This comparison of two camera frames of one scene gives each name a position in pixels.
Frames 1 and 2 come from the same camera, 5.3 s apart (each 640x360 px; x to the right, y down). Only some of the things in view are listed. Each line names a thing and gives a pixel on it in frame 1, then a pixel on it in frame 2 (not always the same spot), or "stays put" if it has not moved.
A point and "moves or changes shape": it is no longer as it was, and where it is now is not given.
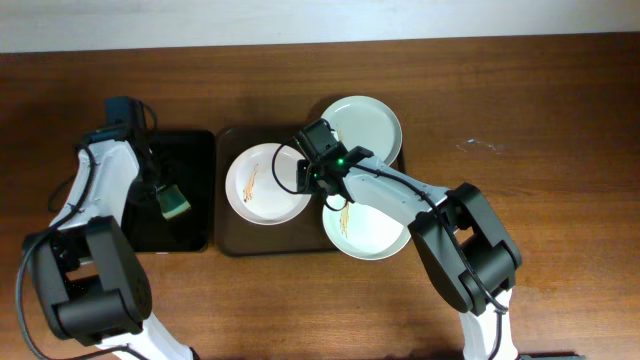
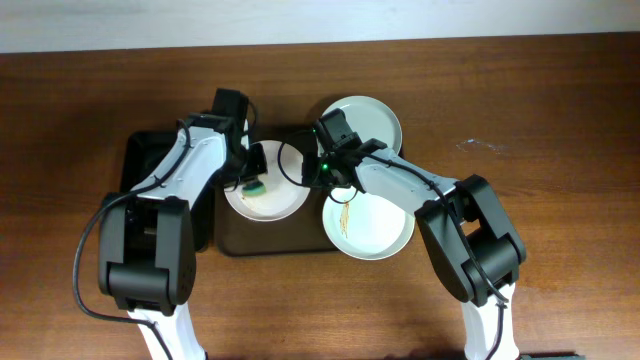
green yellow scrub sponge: x=172 y=201 moves or changes shape
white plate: x=253 y=190 stays put
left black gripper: x=151 y=183 to x=255 y=167
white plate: x=363 y=231 stays put
